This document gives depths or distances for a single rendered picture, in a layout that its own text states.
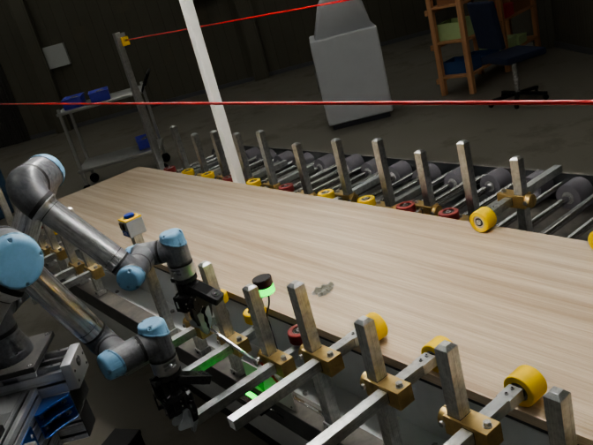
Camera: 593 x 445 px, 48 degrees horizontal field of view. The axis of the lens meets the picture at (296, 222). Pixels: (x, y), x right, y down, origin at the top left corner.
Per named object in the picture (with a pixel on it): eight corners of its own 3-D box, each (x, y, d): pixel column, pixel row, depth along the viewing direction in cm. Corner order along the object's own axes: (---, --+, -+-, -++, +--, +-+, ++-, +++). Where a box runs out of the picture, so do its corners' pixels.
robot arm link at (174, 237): (159, 230, 210) (184, 224, 209) (169, 260, 214) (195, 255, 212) (153, 239, 203) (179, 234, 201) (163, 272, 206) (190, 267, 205)
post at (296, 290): (334, 433, 191) (293, 286, 175) (326, 428, 194) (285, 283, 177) (343, 426, 193) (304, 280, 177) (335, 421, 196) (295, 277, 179)
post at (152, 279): (169, 337, 269) (132, 237, 254) (163, 334, 273) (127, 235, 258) (178, 332, 272) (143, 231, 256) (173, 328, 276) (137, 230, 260)
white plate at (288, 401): (296, 412, 204) (288, 386, 200) (248, 385, 224) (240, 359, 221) (297, 411, 204) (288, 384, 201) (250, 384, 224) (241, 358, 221)
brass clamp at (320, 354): (330, 379, 177) (326, 363, 176) (298, 363, 188) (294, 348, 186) (347, 366, 181) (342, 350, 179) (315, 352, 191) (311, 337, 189)
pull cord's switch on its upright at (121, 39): (168, 186, 484) (116, 33, 446) (161, 185, 491) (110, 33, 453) (177, 183, 488) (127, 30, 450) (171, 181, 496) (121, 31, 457)
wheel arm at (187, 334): (127, 379, 228) (123, 368, 226) (123, 375, 231) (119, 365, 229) (230, 317, 251) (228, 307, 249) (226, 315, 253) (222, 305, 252)
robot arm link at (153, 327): (128, 325, 177) (157, 311, 181) (141, 360, 181) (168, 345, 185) (140, 334, 171) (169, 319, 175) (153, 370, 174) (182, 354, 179)
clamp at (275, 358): (284, 379, 201) (280, 365, 199) (258, 365, 211) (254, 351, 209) (298, 369, 203) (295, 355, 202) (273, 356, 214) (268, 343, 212)
